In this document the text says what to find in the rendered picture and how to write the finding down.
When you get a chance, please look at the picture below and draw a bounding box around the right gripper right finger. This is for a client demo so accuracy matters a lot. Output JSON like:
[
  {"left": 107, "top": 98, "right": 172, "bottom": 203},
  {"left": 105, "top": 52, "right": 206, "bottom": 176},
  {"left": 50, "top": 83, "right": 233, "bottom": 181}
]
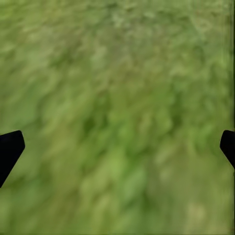
[{"left": 220, "top": 130, "right": 235, "bottom": 168}]

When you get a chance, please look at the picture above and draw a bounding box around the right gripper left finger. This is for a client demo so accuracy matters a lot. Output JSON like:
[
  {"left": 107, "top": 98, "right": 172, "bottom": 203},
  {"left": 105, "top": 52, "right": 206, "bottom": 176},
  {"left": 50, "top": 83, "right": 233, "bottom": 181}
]
[{"left": 0, "top": 130, "right": 25, "bottom": 188}]

